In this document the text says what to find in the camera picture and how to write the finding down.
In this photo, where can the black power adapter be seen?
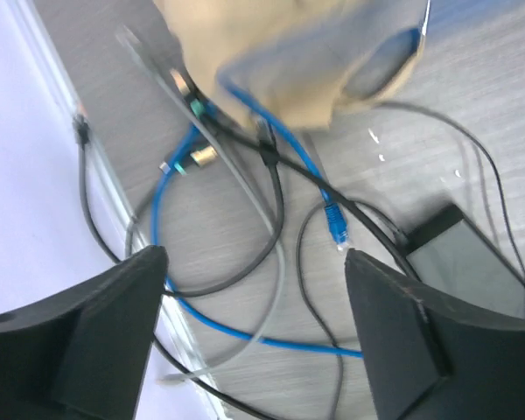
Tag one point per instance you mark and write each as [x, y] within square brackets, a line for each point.
[450, 254]

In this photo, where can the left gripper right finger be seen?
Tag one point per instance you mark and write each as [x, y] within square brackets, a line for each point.
[429, 355]

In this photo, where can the beige cap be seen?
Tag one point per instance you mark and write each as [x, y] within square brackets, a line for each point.
[303, 61]

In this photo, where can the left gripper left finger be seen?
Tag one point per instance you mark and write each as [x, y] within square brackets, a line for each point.
[81, 353]

